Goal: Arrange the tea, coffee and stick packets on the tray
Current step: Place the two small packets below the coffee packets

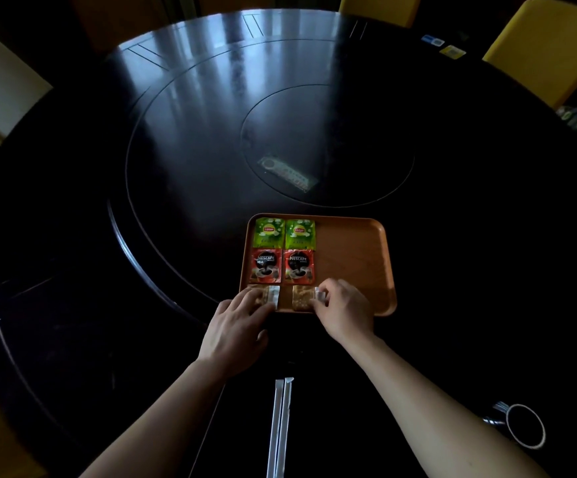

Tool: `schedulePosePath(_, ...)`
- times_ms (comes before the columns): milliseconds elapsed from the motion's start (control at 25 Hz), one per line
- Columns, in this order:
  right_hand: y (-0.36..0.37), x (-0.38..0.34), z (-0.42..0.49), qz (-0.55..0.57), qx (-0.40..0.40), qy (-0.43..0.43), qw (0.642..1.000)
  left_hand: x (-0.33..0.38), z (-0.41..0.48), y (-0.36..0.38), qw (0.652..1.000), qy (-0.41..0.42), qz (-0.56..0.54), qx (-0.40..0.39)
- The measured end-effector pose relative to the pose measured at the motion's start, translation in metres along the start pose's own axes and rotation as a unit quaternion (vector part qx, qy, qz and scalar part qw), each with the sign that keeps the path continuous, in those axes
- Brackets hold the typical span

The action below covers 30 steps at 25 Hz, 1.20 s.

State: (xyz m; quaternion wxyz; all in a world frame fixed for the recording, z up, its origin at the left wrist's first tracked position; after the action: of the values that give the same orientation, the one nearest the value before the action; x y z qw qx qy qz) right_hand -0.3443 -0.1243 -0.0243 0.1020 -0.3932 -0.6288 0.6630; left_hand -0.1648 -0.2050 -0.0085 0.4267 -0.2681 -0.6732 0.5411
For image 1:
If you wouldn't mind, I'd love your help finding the person's left hand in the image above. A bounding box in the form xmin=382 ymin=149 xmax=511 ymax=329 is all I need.
xmin=197 ymin=286 xmax=278 ymax=380

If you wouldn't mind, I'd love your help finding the person's right hand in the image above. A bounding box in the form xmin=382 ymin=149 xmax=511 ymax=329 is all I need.
xmin=310 ymin=279 xmax=377 ymax=347

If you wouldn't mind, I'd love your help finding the brown sugar packet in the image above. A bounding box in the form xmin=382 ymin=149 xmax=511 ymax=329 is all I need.
xmin=251 ymin=285 xmax=281 ymax=311
xmin=291 ymin=285 xmax=327 ymax=312

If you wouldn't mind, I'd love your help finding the person's right forearm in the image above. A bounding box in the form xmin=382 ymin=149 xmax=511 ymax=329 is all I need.
xmin=352 ymin=333 xmax=551 ymax=478

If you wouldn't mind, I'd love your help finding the person's left forearm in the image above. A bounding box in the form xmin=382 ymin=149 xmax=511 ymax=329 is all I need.
xmin=79 ymin=359 xmax=228 ymax=478

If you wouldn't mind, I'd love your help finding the red instant coffee packet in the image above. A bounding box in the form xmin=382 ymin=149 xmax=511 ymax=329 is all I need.
xmin=283 ymin=249 xmax=315 ymax=285
xmin=249 ymin=249 xmax=283 ymax=285

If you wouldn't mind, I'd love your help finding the orange plastic tray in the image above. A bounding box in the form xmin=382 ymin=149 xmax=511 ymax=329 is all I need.
xmin=239 ymin=213 xmax=398 ymax=317

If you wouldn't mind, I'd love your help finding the green tea bag packet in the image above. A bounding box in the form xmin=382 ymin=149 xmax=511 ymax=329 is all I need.
xmin=253 ymin=217 xmax=285 ymax=250
xmin=285 ymin=219 xmax=316 ymax=251

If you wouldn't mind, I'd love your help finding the white paper-wrapped stirrer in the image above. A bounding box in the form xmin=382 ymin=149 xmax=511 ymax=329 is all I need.
xmin=274 ymin=377 xmax=295 ymax=478
xmin=266 ymin=378 xmax=286 ymax=478

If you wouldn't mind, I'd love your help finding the clear plastic label strip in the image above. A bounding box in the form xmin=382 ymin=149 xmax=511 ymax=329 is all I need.
xmin=258 ymin=154 xmax=319 ymax=194

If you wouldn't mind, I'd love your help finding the yellow upholstered chair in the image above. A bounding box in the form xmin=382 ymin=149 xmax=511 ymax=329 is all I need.
xmin=338 ymin=0 xmax=424 ymax=29
xmin=482 ymin=0 xmax=577 ymax=110

